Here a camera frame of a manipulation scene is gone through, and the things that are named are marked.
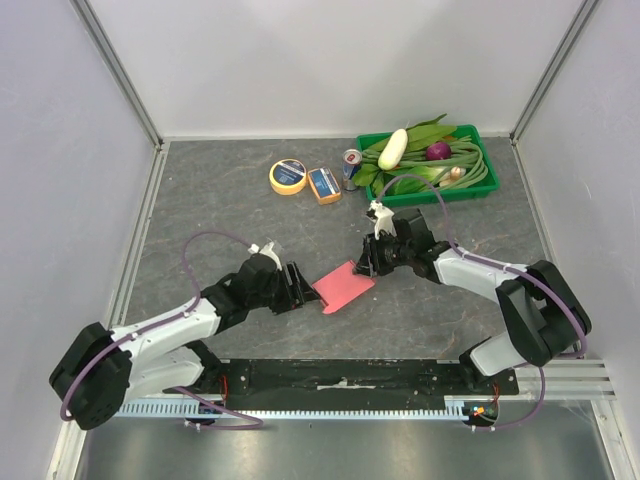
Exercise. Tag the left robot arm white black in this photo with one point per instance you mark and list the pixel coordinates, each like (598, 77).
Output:
(103, 369)

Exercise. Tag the yellow tape roll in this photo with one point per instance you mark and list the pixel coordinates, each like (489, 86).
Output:
(288, 177)

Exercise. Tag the grey cable duct rail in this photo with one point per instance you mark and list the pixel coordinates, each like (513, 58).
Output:
(181, 407)

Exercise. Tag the green leafy vegetable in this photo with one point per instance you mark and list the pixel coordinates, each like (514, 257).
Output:
(420, 136)

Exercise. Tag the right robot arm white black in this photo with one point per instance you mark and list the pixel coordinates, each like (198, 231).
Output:
(542, 316)

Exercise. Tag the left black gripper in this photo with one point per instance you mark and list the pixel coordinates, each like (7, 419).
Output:
(295, 294)

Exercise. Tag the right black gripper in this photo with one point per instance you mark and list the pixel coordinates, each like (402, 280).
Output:
(373, 256)

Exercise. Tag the green plastic tray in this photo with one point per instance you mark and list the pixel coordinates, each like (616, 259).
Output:
(410, 190)

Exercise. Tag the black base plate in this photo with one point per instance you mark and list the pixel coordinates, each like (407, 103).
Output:
(346, 384)

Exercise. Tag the green long beans bundle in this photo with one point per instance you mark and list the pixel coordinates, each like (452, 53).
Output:
(465, 154)

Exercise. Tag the mushroom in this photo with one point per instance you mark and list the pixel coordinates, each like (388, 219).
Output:
(452, 176)

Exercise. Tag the orange blue sponge block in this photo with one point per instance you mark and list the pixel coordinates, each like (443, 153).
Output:
(324, 186)

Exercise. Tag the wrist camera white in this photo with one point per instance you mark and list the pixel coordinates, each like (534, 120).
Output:
(382, 217)
(272, 250)

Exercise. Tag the pink cardboard box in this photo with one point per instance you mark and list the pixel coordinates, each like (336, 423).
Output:
(341, 286)

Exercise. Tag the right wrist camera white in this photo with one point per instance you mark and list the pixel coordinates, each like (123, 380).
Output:
(382, 217)

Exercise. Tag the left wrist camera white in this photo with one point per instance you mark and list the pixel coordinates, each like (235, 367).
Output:
(272, 250)

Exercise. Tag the white cucumber vegetable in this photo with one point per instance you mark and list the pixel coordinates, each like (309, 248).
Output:
(392, 153)

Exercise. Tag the purple onion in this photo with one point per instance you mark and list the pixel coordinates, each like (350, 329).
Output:
(438, 151)

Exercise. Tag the red blue drink can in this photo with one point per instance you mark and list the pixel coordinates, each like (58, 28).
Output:
(352, 160)

